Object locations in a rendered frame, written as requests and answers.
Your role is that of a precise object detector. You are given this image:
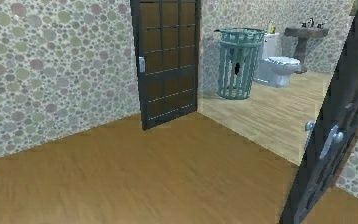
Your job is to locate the brown pedestal sink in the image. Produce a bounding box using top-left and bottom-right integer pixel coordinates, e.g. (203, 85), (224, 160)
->
(283, 26), (330, 75)

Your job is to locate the dark brown panelled room door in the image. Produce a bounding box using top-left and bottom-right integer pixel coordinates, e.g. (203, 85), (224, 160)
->
(130, 0), (202, 131)

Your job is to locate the teal slatted laundry basket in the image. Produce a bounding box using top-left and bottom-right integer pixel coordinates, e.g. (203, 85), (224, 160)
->
(214, 27), (267, 100)

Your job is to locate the black sink faucet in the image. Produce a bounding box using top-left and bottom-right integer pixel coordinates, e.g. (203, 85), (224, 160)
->
(300, 18), (325, 30)

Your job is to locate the dark grey open room door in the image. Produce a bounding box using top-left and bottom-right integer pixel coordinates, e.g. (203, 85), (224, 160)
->
(278, 0), (358, 224)

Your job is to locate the white toilet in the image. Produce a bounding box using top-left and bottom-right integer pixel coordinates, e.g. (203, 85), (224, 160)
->
(253, 32), (302, 89)

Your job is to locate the silver round door knob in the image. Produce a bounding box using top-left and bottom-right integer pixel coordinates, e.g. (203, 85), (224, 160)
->
(304, 119), (345, 160)

